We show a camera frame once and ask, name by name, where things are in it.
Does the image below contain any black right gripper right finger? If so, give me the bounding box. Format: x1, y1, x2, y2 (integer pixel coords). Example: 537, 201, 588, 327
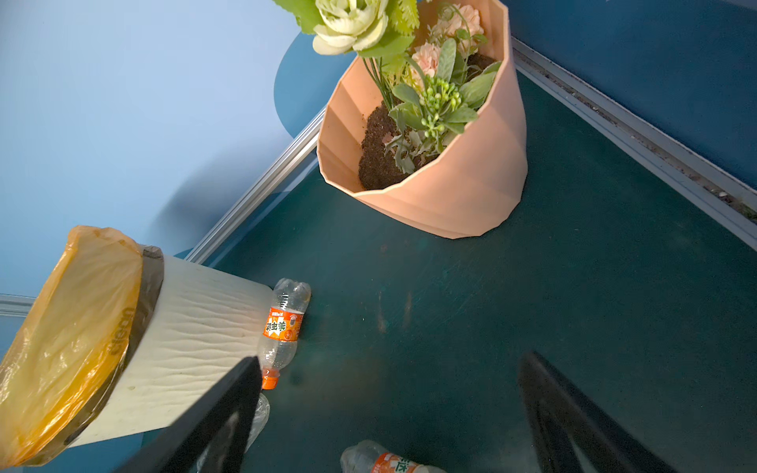
518, 351, 674, 472

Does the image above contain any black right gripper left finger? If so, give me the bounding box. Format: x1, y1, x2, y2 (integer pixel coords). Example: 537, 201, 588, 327
117, 357, 262, 473

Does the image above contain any orange band bottle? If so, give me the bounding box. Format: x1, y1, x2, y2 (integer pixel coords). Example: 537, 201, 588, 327
340, 439, 446, 473

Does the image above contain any clear bottle white cap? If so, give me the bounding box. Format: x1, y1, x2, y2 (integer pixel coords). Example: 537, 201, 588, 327
196, 394, 270, 472

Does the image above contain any white ribbed trash bin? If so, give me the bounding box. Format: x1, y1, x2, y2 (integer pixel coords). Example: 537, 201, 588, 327
74, 256, 273, 447

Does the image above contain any orange bin liner bag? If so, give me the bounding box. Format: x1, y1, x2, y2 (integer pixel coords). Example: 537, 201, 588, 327
1, 226, 165, 468

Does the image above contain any clear bottle orange label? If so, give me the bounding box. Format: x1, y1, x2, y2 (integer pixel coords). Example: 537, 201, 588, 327
257, 278, 311, 390

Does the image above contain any pink ribbed flower pot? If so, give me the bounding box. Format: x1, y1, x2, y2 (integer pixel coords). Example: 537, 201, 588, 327
317, 1, 528, 238

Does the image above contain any artificial white flower plant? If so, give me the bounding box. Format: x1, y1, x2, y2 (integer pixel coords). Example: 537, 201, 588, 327
278, 1, 501, 190

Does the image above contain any aluminium back frame rail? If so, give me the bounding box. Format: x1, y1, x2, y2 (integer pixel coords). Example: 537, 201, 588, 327
1, 106, 302, 309

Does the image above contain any right side frame rail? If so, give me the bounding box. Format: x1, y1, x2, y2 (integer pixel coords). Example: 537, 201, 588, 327
512, 37, 756, 248

